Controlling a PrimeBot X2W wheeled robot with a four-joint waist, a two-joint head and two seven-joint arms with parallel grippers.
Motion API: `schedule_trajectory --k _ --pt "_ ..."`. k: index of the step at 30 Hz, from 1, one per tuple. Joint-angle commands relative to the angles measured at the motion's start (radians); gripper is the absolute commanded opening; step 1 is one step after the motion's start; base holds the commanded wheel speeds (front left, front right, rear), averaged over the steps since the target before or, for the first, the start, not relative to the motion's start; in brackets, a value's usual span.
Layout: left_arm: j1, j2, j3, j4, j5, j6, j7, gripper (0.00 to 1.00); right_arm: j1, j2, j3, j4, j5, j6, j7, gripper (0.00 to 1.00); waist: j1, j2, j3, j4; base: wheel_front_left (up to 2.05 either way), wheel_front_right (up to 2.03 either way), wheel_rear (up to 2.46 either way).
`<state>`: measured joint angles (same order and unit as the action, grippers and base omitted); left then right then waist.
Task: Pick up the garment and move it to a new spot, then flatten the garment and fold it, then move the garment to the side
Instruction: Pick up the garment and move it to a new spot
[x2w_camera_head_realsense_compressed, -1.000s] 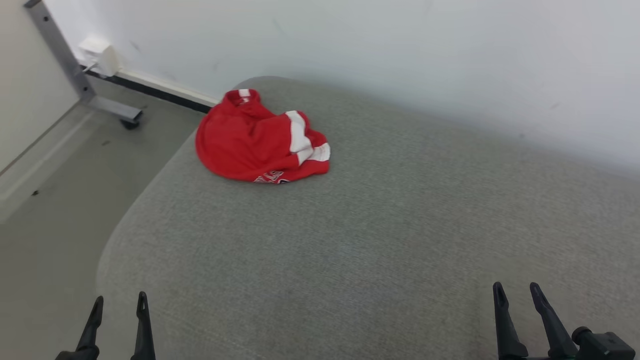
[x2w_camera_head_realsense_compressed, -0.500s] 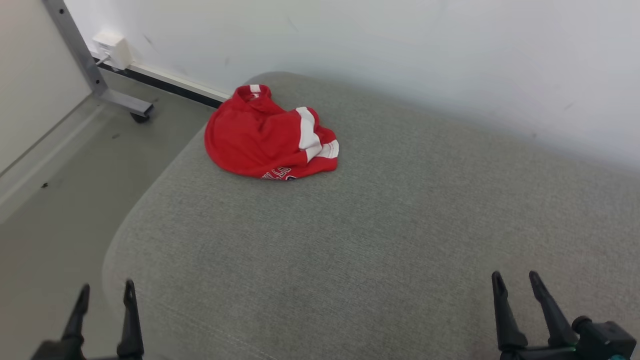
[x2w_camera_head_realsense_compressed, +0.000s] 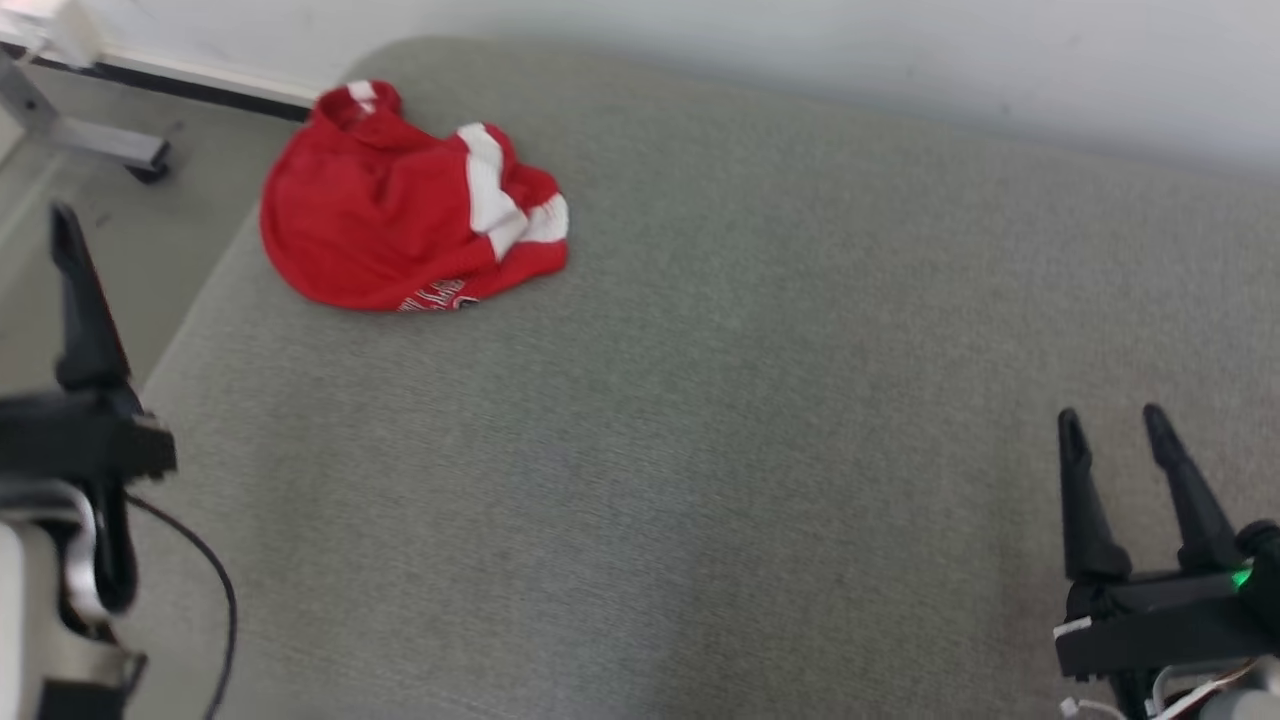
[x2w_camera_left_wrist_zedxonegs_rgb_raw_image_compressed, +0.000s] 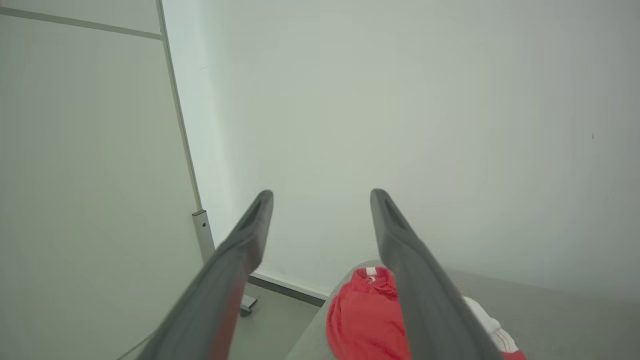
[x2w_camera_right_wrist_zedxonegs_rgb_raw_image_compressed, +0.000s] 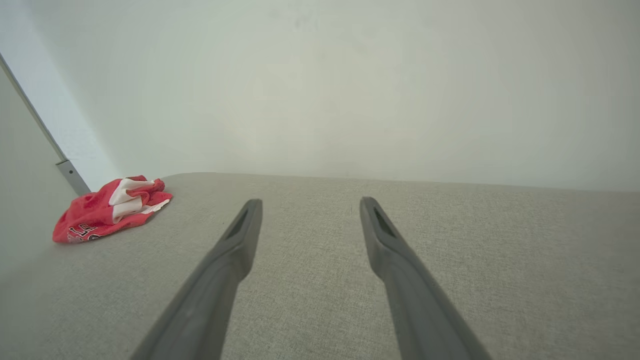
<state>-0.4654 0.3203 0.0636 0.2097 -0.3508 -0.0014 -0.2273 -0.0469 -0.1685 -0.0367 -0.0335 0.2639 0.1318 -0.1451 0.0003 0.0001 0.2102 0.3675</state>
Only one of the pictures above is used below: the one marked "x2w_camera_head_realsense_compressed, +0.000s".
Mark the white black baseboard strip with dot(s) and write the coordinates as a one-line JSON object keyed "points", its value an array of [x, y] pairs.
{"points": [[220, 84]]}

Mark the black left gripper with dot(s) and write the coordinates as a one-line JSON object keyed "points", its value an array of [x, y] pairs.
{"points": [[70, 435]]}

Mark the grey fabric sofa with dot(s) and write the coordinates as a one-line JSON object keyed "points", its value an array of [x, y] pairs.
{"points": [[700, 400]]}

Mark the red shorts with number print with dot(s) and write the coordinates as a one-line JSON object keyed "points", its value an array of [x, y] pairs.
{"points": [[370, 220]]}

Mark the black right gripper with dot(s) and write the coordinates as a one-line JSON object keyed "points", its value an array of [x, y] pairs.
{"points": [[1150, 620]]}

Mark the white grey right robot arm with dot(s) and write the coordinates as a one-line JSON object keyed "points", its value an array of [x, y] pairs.
{"points": [[1250, 700]]}

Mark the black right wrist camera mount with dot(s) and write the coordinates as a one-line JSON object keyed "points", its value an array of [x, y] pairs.
{"points": [[1265, 560]]}

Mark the grey metal stand leg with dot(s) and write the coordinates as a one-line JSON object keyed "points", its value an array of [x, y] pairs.
{"points": [[90, 143]]}

